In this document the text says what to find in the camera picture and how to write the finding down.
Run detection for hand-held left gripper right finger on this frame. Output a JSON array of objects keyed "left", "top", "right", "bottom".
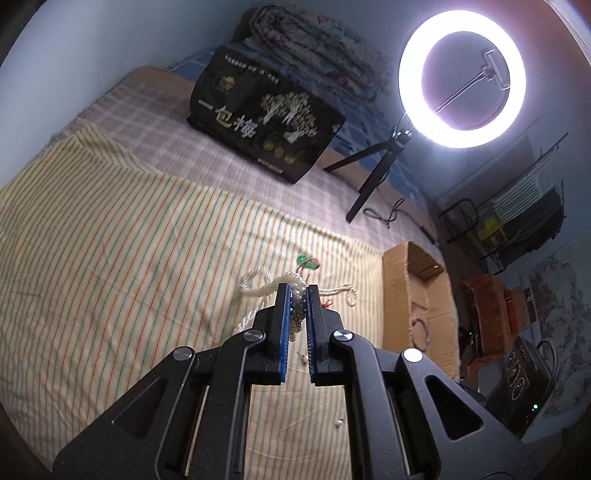
[{"left": 306, "top": 284, "right": 546, "bottom": 480}]

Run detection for yellow box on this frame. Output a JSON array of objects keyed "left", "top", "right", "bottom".
[{"left": 477, "top": 216, "right": 505, "bottom": 246}]

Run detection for black metal rack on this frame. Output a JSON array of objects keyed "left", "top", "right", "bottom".
[{"left": 438, "top": 133, "right": 570, "bottom": 278}]

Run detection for white ring light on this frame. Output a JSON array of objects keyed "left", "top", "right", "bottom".
[{"left": 397, "top": 8, "right": 528, "bottom": 150}]

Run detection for black cable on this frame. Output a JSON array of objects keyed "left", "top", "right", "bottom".
[{"left": 363, "top": 198, "right": 438, "bottom": 244}]

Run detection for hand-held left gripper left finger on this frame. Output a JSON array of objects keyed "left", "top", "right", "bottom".
[{"left": 52, "top": 282, "right": 291, "bottom": 480}]

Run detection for checked beige blanket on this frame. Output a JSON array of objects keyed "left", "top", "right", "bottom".
[{"left": 45, "top": 65, "right": 445, "bottom": 278}]

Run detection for cardboard box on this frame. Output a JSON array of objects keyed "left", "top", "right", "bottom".
[{"left": 381, "top": 239, "right": 461, "bottom": 380}]

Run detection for black tripod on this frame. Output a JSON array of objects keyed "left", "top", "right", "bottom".
[{"left": 322, "top": 114, "right": 415, "bottom": 223}]

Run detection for green bead red string bracelet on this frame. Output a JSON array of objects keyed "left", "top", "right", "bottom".
[{"left": 294, "top": 252, "right": 322, "bottom": 274}]

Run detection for thin metal bangle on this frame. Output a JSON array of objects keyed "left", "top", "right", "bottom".
[{"left": 410, "top": 318, "right": 433, "bottom": 352}]

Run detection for white pearl strand necklace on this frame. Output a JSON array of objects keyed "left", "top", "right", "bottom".
[{"left": 318, "top": 282, "right": 362, "bottom": 311}]

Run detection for phone holder clamp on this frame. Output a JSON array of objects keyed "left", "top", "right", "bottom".
[{"left": 433, "top": 48, "right": 509, "bottom": 114}]

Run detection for grey pearl bead necklace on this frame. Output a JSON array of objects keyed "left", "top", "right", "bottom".
[{"left": 285, "top": 271, "right": 309, "bottom": 344}]

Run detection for black gift box gold trees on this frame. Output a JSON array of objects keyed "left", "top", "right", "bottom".
[{"left": 187, "top": 44, "right": 347, "bottom": 186}]

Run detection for folded floral quilt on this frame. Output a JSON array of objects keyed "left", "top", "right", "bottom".
[{"left": 231, "top": 6, "right": 394, "bottom": 101}]

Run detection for white ribbed appliance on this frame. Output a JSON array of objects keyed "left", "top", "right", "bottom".
[{"left": 491, "top": 156, "right": 560, "bottom": 225}]

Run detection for black device green light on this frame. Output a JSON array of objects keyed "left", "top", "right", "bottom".
[{"left": 484, "top": 336, "right": 556, "bottom": 440}]

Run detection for striped yellow bed sheet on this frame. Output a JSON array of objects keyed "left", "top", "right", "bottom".
[{"left": 0, "top": 122, "right": 387, "bottom": 468}]

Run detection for orange box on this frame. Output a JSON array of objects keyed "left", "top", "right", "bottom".
[{"left": 461, "top": 273, "right": 514, "bottom": 354}]

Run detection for white twisted bead necklace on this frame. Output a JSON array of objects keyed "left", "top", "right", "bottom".
[{"left": 233, "top": 267, "right": 280, "bottom": 335}]

